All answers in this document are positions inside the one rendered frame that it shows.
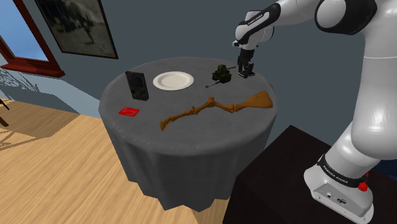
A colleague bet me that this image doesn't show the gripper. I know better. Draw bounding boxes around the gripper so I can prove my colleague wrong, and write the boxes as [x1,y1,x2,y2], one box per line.
[237,48,256,79]

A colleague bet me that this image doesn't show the dark green toy tank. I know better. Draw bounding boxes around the dark green toy tank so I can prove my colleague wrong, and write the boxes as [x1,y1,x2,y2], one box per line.
[205,64,238,88]

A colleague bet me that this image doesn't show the brown skeletal leg bones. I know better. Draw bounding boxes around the brown skeletal leg bones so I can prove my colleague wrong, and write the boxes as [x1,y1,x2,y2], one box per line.
[159,90,274,132]

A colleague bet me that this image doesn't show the white round plate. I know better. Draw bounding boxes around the white round plate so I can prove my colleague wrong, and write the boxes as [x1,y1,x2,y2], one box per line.
[152,71,195,92]

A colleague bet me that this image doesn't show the round table with grey cloth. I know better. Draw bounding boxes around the round table with grey cloth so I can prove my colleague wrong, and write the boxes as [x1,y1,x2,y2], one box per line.
[98,57,279,213]

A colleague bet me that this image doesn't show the black handheld game console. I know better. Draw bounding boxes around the black handheld game console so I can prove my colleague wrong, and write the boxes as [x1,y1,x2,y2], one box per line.
[125,70,150,102]

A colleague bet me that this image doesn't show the dark robot stand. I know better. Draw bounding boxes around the dark robot stand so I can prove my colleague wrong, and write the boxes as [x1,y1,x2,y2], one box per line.
[222,124,397,224]

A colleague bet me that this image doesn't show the red flat card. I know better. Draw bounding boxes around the red flat card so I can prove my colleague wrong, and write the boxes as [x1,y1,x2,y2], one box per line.
[118,106,141,118]

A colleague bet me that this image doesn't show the red framed window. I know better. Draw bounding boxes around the red framed window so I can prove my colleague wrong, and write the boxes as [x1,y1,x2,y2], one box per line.
[0,0,66,79]

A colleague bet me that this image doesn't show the dark framed wall picture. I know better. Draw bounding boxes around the dark framed wall picture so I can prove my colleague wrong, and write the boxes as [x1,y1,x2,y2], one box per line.
[33,0,119,60]

